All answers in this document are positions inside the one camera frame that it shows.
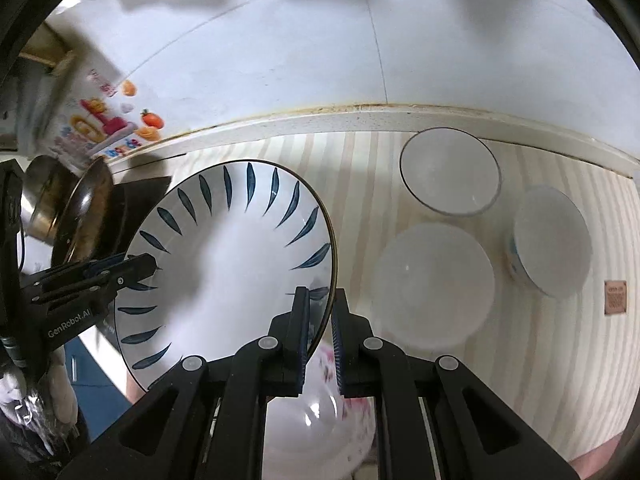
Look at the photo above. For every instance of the white plate with blue leaves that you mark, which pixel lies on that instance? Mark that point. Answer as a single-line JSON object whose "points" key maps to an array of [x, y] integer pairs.
{"points": [[225, 260]]}

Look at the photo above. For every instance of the plain white bowl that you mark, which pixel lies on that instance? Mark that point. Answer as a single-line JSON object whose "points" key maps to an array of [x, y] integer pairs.
{"points": [[432, 285]]}

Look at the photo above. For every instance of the blue base cabinet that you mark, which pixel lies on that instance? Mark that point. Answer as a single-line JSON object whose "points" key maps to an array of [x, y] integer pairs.
{"points": [[95, 365]]}

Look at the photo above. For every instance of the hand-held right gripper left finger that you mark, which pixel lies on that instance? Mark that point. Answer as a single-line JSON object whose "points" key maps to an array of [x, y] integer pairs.
{"points": [[303, 332]]}

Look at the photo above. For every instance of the white bowl with blue print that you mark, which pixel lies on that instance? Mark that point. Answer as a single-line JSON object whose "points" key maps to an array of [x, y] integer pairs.
{"points": [[552, 240]]}

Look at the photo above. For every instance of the stainless steel pot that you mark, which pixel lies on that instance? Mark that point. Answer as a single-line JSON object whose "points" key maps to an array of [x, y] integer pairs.
{"points": [[42, 200]]}

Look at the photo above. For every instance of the white bowl with dark rim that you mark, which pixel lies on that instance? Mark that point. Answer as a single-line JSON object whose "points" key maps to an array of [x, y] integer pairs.
{"points": [[450, 175]]}

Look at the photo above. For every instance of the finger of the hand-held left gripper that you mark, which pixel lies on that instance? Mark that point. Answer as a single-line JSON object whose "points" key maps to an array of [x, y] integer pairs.
{"points": [[102, 266], [132, 270]]}

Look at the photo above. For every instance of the black glass stove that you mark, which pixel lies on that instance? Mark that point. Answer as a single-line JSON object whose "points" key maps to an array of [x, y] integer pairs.
{"points": [[140, 200]]}

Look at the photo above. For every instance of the small brown label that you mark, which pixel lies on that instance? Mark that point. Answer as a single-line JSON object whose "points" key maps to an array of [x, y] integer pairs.
{"points": [[615, 297]]}

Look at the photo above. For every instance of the colourful wall stickers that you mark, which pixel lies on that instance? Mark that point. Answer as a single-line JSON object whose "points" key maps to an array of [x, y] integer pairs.
{"points": [[100, 125]]}

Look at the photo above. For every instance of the dark frying pan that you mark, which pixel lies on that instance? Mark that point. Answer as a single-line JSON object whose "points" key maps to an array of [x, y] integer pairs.
{"points": [[85, 210]]}

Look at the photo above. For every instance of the white plate with pink flowers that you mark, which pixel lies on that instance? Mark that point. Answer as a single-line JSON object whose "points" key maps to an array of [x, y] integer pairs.
{"points": [[320, 435]]}

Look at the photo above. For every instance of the striped beige and pink tablecloth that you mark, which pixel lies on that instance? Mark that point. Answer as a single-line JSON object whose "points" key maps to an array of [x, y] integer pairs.
{"points": [[362, 185]]}

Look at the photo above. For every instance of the person's left hand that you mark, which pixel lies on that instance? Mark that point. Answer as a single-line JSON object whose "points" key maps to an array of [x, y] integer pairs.
{"points": [[62, 390]]}

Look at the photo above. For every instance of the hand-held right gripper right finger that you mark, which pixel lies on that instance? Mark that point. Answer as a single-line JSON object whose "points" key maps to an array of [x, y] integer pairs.
{"points": [[337, 335]]}

